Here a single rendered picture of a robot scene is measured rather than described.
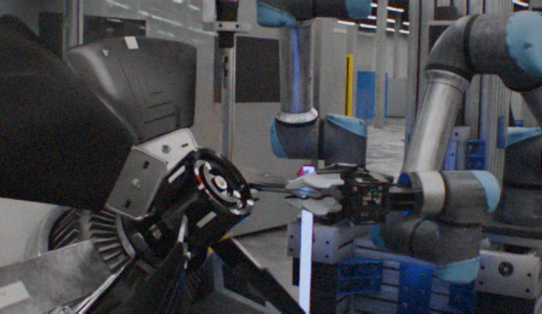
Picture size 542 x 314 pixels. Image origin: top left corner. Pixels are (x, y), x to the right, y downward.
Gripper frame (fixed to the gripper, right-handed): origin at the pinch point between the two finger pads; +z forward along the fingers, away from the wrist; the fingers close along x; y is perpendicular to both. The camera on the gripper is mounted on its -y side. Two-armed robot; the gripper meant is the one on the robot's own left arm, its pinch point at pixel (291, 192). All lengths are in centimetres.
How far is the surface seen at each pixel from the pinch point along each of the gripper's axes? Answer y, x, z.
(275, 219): -426, 151, -91
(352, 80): -548, 37, -197
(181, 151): 5.9, -8.1, 18.3
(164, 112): 0.5, -13.0, 20.6
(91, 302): 26.9, 5.3, 29.9
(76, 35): -75, -21, 42
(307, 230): -21.9, 14.7, -9.2
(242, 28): 4.3, -25.9, 9.7
